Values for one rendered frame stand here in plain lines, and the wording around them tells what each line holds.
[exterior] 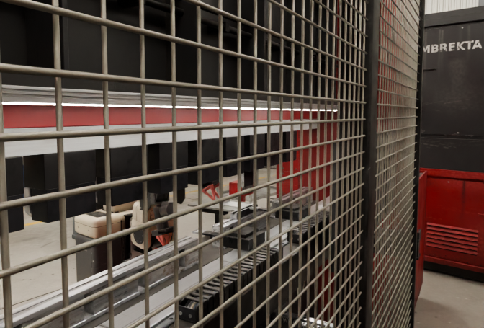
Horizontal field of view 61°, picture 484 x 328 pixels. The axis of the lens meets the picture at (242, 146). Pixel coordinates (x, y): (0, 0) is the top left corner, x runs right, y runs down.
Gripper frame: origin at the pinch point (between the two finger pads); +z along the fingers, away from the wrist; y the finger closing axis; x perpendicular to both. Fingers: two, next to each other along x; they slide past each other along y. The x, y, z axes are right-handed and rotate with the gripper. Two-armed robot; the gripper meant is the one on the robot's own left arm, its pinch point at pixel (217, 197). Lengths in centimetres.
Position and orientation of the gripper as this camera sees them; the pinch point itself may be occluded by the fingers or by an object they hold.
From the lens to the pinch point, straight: 202.4
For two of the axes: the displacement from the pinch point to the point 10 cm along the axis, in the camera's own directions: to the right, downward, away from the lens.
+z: 4.3, 8.8, -1.9
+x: -7.6, 4.7, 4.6
